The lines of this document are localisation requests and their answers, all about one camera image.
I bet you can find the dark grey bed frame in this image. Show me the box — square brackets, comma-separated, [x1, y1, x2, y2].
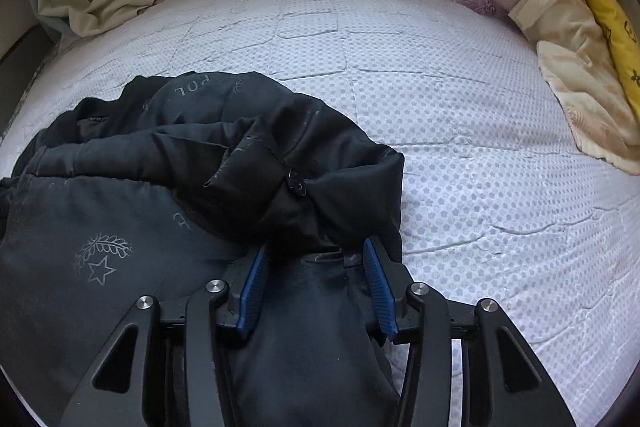
[0, 24, 57, 145]

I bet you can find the grey-blue curtain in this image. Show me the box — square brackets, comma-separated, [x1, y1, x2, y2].
[36, 14, 68, 44]

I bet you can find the yellow patterned pillow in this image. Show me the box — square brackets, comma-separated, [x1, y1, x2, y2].
[574, 0, 640, 120]

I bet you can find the black buttoned coat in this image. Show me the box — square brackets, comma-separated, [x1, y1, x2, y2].
[0, 69, 407, 427]

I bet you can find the cream blanket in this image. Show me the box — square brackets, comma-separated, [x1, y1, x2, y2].
[506, 0, 640, 176]

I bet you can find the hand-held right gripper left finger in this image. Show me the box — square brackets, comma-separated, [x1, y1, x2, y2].
[57, 244, 271, 427]

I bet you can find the bed with white quilted cover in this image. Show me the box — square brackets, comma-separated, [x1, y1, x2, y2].
[0, 0, 640, 427]

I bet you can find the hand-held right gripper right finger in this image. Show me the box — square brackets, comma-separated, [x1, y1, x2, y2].
[362, 237, 578, 427]

